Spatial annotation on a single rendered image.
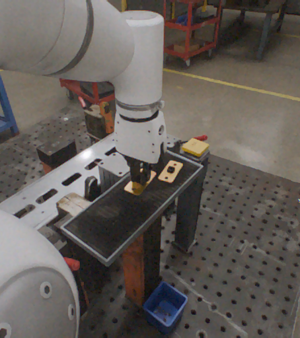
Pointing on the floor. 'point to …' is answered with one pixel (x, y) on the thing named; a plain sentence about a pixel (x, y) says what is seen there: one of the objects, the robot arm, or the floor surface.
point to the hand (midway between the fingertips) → (140, 173)
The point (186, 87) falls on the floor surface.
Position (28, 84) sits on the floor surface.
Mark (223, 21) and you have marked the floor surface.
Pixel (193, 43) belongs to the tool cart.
